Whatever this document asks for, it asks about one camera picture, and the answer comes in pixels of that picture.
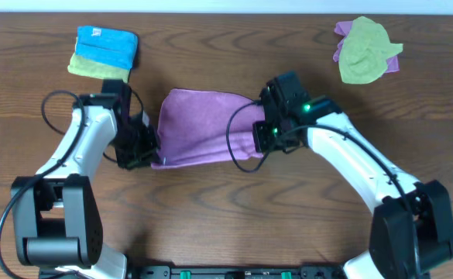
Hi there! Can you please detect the folded green cloth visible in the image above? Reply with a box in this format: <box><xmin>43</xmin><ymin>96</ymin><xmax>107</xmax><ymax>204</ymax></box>
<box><xmin>67</xmin><ymin>53</ymin><xmax>130</xmax><ymax>83</ymax></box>

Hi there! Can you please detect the folded blue cloth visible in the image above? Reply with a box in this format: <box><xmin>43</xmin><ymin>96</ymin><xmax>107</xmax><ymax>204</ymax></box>
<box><xmin>75</xmin><ymin>26</ymin><xmax>138</xmax><ymax>70</ymax></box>

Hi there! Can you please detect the crumpled green cloth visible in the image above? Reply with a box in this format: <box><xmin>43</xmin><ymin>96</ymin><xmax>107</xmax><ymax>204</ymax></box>
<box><xmin>338</xmin><ymin>16</ymin><xmax>403</xmax><ymax>84</ymax></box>

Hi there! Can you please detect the purple microfibre cloth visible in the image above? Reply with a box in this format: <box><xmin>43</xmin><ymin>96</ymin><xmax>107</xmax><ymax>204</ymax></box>
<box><xmin>151</xmin><ymin>88</ymin><xmax>264</xmax><ymax>170</ymax></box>

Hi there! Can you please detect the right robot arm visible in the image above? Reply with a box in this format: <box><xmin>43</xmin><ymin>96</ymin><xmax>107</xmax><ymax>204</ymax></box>
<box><xmin>253</xmin><ymin>72</ymin><xmax>453</xmax><ymax>278</ymax></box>

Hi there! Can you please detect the left black cable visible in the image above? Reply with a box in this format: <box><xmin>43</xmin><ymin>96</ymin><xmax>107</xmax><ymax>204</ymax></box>
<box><xmin>0</xmin><ymin>90</ymin><xmax>149</xmax><ymax>279</ymax></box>

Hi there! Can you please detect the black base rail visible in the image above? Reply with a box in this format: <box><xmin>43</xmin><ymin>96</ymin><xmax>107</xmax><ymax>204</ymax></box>
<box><xmin>125</xmin><ymin>265</ymin><xmax>347</xmax><ymax>279</ymax></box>

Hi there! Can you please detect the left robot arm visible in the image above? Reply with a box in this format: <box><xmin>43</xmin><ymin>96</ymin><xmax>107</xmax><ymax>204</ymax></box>
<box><xmin>4</xmin><ymin>93</ymin><xmax>158</xmax><ymax>278</ymax></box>

